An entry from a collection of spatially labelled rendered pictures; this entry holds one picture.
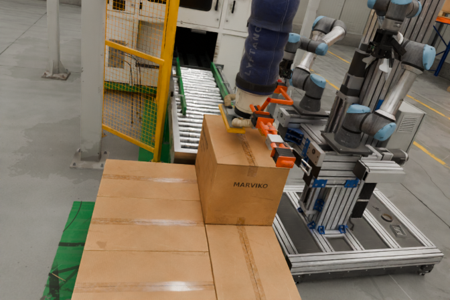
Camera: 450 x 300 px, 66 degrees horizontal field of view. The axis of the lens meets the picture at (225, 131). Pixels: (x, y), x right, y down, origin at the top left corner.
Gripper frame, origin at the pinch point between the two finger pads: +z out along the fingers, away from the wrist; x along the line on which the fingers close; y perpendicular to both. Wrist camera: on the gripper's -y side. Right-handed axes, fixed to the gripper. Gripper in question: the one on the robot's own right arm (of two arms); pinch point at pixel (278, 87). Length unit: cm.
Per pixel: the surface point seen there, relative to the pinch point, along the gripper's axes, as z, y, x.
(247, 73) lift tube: -17, 37, -34
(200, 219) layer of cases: 64, 56, -48
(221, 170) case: 28, 60, -43
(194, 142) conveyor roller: 66, -36, -43
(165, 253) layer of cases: 64, 81, -68
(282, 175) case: 29, 60, -10
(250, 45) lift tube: -31, 34, -35
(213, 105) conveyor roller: 66, -117, -16
